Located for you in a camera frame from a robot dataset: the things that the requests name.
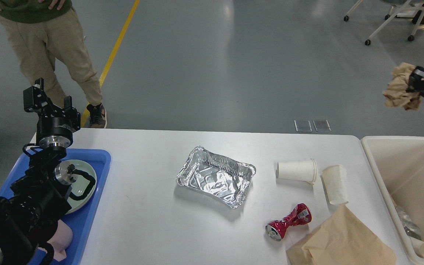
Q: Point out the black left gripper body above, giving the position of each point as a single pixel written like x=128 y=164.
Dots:
x=55 y=129

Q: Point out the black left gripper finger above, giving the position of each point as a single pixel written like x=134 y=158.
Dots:
x=35 y=100
x=71 y=116

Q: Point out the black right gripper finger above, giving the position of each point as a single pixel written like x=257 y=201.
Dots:
x=416 y=80

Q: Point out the brown paper ball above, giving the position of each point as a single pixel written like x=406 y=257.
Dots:
x=396 y=94

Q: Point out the mint green plate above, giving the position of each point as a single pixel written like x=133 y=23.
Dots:
x=81 y=178

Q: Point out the pink mug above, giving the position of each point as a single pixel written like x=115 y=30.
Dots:
x=60 y=236

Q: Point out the white paper cup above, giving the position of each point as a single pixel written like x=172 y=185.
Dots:
x=334 y=178
x=302 y=170

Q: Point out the aluminium foil tray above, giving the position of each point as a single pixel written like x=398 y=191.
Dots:
x=217 y=176

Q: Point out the brown paper bag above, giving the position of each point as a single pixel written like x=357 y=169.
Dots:
x=342 y=239

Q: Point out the crushed red can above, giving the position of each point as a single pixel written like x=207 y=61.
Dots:
x=300 y=215

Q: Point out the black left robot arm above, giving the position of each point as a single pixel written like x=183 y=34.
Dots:
x=40 y=200

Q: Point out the white chair base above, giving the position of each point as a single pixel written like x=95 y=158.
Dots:
x=411 y=11

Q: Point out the person in khaki trousers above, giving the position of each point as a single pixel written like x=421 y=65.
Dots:
x=43 y=31

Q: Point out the beige plastic bin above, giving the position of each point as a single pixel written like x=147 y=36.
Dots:
x=397 y=163

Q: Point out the blue plastic tray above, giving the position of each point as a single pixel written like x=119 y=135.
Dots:
x=81 y=220

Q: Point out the clear floor marker plate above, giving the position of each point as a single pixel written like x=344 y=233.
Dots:
x=303 y=126

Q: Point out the paper cup in bin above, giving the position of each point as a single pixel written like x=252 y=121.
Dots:
x=418 y=246

